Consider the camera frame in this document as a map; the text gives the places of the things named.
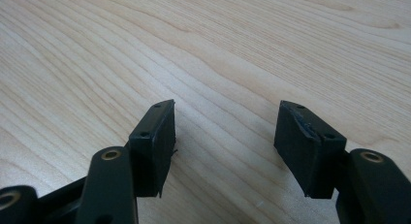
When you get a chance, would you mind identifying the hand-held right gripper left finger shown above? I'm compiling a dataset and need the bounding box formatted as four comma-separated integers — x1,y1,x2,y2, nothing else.
128,99,177,199

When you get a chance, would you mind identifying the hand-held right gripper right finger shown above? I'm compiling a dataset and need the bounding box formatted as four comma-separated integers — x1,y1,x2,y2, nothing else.
273,100,348,200

